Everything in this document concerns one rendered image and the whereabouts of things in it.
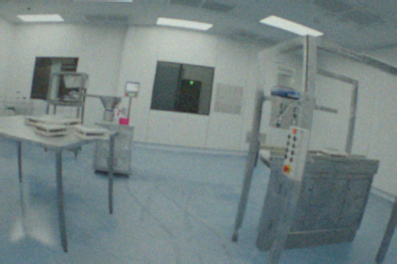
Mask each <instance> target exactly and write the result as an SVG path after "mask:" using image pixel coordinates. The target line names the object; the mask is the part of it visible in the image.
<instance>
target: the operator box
mask: <svg viewBox="0 0 397 264"><path fill-rule="evenodd" d="M293 128H296V129H297V134H296V135H295V134H293ZM289 134H290V135H291V137H290V139H288V141H289V146H287V147H288V152H287V153H286V154H287V157H288V158H289V159H288V158H287V159H286V160H285V161H284V166H285V165H286V166H288V164H290V165H291V172H290V173H289V174H287V173H286V172H284V170H283V172H282V174H284V175H285V176H287V177H288V178H289V179H292V181H296V182H297V181H301V177H302V176H303V172H304V170H303V168H304V165H305V161H306V156H307V145H308V142H309V137H308V136H309V131H308V130H305V129H303V128H297V127H292V126H290V127H289ZM294 136H296V141H295V142H293V138H292V137H294ZM297 139H298V140H297ZM293 143H295V148H294V149H293V148H292V144H293ZM290 144H291V145H290ZM296 146H297V148H298V149H297V148H296ZM292 150H293V151H294V153H295V152H296V154H293V156H292ZM291 157H292V162H290V159H291ZM293 171H294V172H293Z"/></svg>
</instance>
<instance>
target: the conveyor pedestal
mask: <svg viewBox="0 0 397 264"><path fill-rule="evenodd" d="M282 172H283V171H278V170H272V169H271V170H270V177H269V182H268V188H267V194H266V195H265V199H264V205H263V208H262V210H261V218H260V219H259V224H258V229H257V231H258V232H259V234H258V236H257V238H256V243H255V244H256V246H257V248H259V249H258V250H259V251H260V252H263V251H266V252H268V251H271V248H272V244H273V242H274V239H275V235H276V232H277V226H278V223H279V222H280V217H281V213H282V212H283V208H284V202H285V198H286V192H287V189H288V187H289V182H290V179H289V178H288V177H286V176H284V174H282ZM334 174H335V173H326V172H324V173H320V172H315V173H314V172H304V175H303V181H302V183H301V186H300V194H299V198H298V200H297V205H296V209H295V211H294V214H293V218H292V223H291V227H290V230H289V231H288V236H287V239H286V240H285V244H284V248H283V250H287V249H289V250H291V249H297V248H306V247H314V246H319V245H320V246H322V245H333V244H337V243H345V242H351V241H354V237H355V234H356V230H358V229H359V228H360V226H361V224H362V218H363V215H364V211H365V208H366V205H367V202H368V198H369V195H370V189H371V185H372V182H373V179H374V174H371V178H370V179H368V175H369V174H355V173H353V174H349V173H346V174H344V173H339V174H338V178H334Z"/></svg>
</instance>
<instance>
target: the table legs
mask: <svg viewBox="0 0 397 264"><path fill-rule="evenodd" d="M114 138H115V136H112V137H110V144H109V150H110V154H109V164H108V166H109V172H108V177H109V181H108V187H109V191H108V196H109V198H108V203H109V206H108V209H109V211H110V213H109V214H113V156H114ZM55 153H56V163H55V165H56V184H57V185H56V189H57V202H58V221H59V230H60V238H61V243H62V245H63V252H67V239H66V222H65V212H64V201H63V188H62V186H63V182H62V151H55ZM18 167H19V182H22V181H21V178H22V171H21V141H18Z"/></svg>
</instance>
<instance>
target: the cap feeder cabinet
mask: <svg viewBox="0 0 397 264"><path fill-rule="evenodd" d="M94 122H95V123H94V124H95V125H96V126H99V127H101V128H105V129H108V130H112V131H118V135H117V136H115V138H114V156H113V172H114V173H123V174H127V175H126V176H127V177H128V175H130V173H131V160H132V151H133V144H132V142H133V133H134V122H130V123H129V125H120V124H119V121H118V120H115V121H110V120H109V122H108V120H103V119H99V118H97V119H96V121H94ZM109 144H110V137H109V139H108V140H106V139H104V140H99V141H96V142H94V143H93V144H92V148H93V155H92V167H93V169H95V172H94V173H95V174H96V173H97V172H96V169H97V170H100V171H109V166H108V164H109V154H110V150H109Z"/></svg>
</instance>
